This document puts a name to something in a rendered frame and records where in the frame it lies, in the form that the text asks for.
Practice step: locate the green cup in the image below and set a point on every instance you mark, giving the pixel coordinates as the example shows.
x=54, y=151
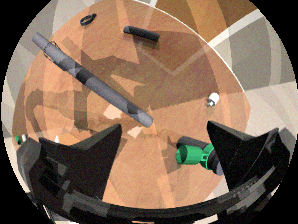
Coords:
x=193, y=155

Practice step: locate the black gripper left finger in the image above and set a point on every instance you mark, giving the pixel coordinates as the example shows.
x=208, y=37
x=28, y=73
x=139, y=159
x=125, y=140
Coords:
x=89, y=160

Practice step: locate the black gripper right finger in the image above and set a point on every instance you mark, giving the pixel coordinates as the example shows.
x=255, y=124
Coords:
x=237, y=151

